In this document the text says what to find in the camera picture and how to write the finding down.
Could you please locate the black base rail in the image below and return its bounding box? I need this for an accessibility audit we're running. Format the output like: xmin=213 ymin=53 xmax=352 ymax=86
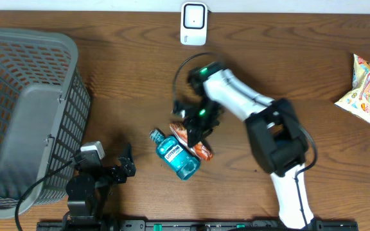
xmin=36 ymin=218 xmax=359 ymax=231

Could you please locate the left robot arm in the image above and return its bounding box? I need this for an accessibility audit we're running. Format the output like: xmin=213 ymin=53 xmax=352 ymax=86
xmin=62 ymin=141 xmax=136 ymax=230

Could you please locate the wet wipes packet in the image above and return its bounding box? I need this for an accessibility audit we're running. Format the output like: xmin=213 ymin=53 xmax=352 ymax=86
xmin=334 ymin=54 xmax=370 ymax=124

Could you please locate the white barcode scanner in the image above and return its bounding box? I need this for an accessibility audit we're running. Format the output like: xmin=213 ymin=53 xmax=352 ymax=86
xmin=180 ymin=2 xmax=208 ymax=46

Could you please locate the blue Listerine mouthwash bottle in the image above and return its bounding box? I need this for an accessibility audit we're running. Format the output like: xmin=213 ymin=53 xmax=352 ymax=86
xmin=150 ymin=129 xmax=200 ymax=180

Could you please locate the grey plastic shopping basket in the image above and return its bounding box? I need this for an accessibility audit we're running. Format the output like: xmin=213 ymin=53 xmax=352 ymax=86
xmin=0 ymin=28 xmax=91 ymax=219

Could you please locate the orange Top snack bar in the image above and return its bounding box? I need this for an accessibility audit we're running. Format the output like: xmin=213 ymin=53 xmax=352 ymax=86
xmin=169 ymin=122 xmax=213 ymax=161

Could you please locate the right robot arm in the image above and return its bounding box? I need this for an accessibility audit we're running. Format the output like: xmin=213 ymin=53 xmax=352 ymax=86
xmin=184 ymin=62 xmax=315 ymax=229

